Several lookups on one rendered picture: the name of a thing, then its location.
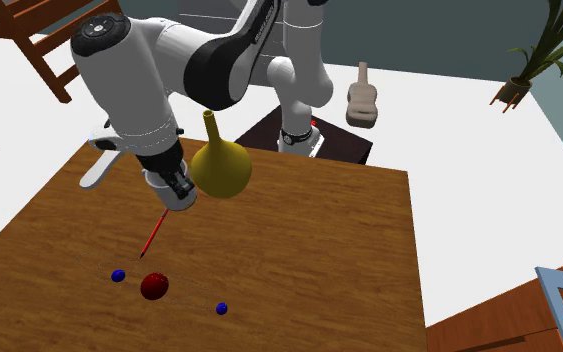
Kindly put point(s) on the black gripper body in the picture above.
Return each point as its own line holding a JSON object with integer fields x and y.
{"x": 161, "y": 158}

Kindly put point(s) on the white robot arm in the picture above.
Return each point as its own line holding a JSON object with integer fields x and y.
{"x": 130, "y": 73}

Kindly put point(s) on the white cup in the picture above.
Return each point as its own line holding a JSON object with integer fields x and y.
{"x": 174, "y": 201}

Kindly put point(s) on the yellow long-necked vase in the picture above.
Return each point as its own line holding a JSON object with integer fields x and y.
{"x": 222, "y": 168}

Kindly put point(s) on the red pencil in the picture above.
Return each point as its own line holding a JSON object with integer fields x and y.
{"x": 154, "y": 234}

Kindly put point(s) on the red and blue orbit model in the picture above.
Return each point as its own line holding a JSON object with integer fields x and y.
{"x": 154, "y": 286}

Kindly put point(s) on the wooden table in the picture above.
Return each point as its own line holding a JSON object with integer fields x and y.
{"x": 300, "y": 244}

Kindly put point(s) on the wooden chair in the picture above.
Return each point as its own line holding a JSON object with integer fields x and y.
{"x": 42, "y": 46}

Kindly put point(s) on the dark robot stand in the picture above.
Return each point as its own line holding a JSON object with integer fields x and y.
{"x": 342, "y": 141}

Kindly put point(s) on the beige guitar-shaped figure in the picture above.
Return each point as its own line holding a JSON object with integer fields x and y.
{"x": 361, "y": 105}

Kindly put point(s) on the brown wooden cabinet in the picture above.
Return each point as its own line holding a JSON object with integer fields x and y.
{"x": 495, "y": 322}

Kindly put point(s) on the potted green plant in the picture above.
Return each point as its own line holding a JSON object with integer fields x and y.
{"x": 546, "y": 48}

